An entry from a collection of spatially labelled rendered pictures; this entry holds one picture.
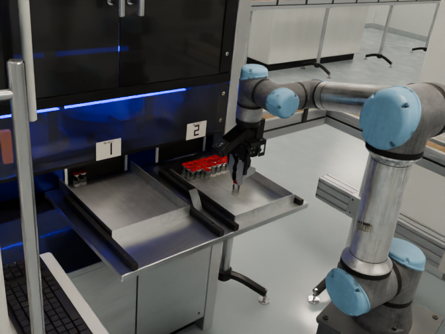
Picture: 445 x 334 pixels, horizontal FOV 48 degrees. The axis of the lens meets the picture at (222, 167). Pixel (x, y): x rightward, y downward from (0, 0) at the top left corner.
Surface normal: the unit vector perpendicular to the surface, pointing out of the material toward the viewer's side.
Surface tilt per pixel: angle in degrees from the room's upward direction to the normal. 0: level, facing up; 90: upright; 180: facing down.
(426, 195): 90
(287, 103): 91
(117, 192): 0
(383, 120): 82
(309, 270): 0
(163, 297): 90
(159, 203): 0
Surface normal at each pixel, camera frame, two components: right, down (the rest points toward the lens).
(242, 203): 0.10, -0.89
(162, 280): 0.64, 0.40
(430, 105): 0.51, -0.20
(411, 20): -0.76, 0.22
